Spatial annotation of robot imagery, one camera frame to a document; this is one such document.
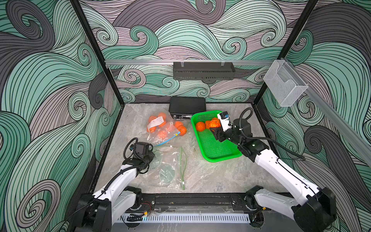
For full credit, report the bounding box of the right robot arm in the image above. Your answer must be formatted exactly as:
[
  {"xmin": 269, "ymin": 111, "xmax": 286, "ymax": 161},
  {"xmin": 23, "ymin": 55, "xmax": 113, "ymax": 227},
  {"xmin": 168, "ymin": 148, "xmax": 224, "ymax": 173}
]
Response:
[{"xmin": 208, "ymin": 107, "xmax": 337, "ymax": 232}]

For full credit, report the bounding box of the black flat box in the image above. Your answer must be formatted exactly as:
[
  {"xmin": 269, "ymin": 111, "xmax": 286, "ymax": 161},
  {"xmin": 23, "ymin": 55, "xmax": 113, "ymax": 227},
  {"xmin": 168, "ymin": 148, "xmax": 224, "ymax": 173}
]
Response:
[{"xmin": 169, "ymin": 96, "xmax": 206, "ymax": 120}]

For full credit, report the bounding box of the aluminium wall rail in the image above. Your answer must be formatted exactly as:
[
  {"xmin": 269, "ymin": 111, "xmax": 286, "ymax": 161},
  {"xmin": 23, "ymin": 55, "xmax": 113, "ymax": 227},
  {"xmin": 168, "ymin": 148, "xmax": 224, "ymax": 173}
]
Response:
[
  {"xmin": 105, "ymin": 59, "xmax": 274, "ymax": 66},
  {"xmin": 280, "ymin": 58, "xmax": 371, "ymax": 166}
]

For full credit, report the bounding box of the black wall shelf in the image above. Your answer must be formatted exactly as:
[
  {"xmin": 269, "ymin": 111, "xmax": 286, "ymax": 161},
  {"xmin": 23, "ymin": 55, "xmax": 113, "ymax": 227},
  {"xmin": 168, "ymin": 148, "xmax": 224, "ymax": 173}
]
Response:
[{"xmin": 173, "ymin": 62, "xmax": 236, "ymax": 83}]

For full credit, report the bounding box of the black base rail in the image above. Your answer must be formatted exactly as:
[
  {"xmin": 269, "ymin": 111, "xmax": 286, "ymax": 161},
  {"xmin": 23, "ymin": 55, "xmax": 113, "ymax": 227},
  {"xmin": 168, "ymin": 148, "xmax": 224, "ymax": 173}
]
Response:
[{"xmin": 78, "ymin": 192, "xmax": 308, "ymax": 212}]

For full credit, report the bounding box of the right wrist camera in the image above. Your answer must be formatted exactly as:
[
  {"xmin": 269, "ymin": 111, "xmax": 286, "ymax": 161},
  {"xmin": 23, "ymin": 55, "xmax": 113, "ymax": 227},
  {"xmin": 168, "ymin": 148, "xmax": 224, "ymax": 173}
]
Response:
[{"xmin": 217, "ymin": 111, "xmax": 232, "ymax": 131}]

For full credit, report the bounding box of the aluminium wall rail right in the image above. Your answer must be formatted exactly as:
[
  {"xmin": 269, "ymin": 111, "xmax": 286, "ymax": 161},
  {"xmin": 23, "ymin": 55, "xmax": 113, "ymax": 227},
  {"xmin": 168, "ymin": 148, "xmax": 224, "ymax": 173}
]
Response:
[{"xmin": 280, "ymin": 58, "xmax": 371, "ymax": 166}]

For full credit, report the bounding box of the clear acrylic wall holder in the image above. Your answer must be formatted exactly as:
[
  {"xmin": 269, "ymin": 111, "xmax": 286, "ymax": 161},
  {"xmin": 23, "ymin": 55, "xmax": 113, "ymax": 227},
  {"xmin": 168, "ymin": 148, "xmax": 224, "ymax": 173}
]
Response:
[{"xmin": 263, "ymin": 60, "xmax": 308, "ymax": 107}]

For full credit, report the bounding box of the green plastic basket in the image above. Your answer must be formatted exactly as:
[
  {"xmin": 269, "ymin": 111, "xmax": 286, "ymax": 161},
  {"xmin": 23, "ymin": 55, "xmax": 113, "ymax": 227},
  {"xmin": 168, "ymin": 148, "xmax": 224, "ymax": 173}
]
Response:
[{"xmin": 190, "ymin": 110, "xmax": 243, "ymax": 163}]

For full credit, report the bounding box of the white slotted cable duct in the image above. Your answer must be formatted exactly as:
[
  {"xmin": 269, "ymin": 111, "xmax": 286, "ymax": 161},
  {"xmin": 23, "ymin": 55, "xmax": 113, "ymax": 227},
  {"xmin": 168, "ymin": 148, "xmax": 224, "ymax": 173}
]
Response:
[{"xmin": 134, "ymin": 213, "xmax": 250, "ymax": 224}]

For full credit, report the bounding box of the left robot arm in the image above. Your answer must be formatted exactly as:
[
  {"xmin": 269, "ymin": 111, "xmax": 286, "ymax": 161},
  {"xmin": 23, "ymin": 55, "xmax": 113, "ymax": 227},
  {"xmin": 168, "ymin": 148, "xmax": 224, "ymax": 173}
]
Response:
[{"xmin": 66, "ymin": 137, "xmax": 155, "ymax": 232}]

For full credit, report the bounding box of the aluminium wall rail back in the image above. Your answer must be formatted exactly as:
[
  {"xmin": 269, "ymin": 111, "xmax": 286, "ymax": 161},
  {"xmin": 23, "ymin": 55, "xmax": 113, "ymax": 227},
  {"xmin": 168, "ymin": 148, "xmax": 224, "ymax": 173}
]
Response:
[{"xmin": 105, "ymin": 59, "xmax": 274, "ymax": 66}]

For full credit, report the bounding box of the clear bag of oranges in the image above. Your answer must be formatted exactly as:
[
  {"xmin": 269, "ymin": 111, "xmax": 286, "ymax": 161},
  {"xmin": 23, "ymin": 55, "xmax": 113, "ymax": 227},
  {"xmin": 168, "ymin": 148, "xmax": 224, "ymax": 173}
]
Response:
[{"xmin": 146, "ymin": 111, "xmax": 187, "ymax": 146}]

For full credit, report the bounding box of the green printed zip-top bag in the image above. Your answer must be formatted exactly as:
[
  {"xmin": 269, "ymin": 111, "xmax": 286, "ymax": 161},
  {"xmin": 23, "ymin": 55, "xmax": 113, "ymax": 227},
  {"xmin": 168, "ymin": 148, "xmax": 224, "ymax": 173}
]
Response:
[{"xmin": 144, "ymin": 143, "xmax": 197, "ymax": 191}]

